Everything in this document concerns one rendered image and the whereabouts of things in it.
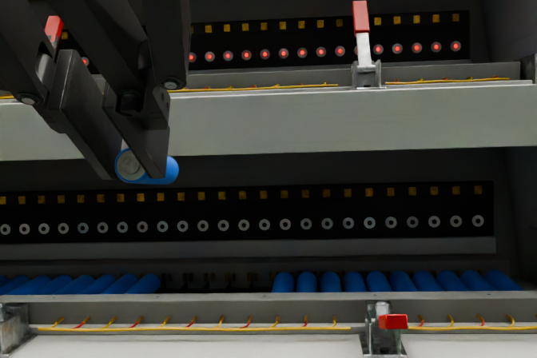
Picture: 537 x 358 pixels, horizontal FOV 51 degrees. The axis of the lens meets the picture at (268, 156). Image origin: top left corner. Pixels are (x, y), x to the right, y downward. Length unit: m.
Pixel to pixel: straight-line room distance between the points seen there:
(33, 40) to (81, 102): 0.04
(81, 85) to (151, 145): 0.04
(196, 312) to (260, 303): 0.05
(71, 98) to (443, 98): 0.28
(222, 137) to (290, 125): 0.05
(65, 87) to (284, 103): 0.21
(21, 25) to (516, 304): 0.36
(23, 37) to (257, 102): 0.23
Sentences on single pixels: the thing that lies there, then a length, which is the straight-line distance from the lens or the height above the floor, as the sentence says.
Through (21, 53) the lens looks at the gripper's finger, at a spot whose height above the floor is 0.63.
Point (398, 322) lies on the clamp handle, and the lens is 0.32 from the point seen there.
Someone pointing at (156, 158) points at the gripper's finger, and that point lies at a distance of 0.27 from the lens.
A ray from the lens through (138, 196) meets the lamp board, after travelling 0.57.
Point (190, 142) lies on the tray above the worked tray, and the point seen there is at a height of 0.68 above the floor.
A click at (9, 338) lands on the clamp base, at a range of 0.45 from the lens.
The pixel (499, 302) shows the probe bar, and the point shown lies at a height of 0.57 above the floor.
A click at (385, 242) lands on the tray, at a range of 0.55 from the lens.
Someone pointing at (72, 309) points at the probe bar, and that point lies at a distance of 0.46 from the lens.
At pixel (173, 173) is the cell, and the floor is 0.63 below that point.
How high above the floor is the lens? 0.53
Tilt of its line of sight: 19 degrees up
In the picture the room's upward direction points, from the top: straight up
